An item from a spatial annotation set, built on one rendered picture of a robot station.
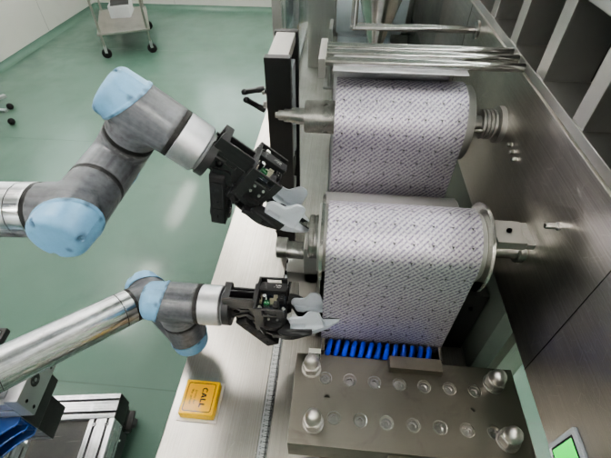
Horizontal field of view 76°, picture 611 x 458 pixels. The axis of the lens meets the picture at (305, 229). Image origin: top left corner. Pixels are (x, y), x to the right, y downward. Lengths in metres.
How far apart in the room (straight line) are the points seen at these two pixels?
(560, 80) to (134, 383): 1.88
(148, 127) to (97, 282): 1.93
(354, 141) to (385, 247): 0.23
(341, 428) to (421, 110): 0.57
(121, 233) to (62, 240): 2.11
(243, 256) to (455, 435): 0.67
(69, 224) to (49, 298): 1.98
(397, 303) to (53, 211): 0.52
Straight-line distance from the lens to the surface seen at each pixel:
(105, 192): 0.58
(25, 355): 0.85
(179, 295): 0.75
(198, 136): 0.58
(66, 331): 0.86
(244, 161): 0.58
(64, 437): 1.81
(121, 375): 2.07
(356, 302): 0.70
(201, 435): 0.89
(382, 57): 0.79
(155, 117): 0.57
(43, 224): 0.55
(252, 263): 1.09
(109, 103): 0.58
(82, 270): 2.56
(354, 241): 0.60
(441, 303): 0.71
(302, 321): 0.72
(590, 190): 0.60
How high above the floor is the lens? 1.73
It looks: 45 degrees down
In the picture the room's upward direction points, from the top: straight up
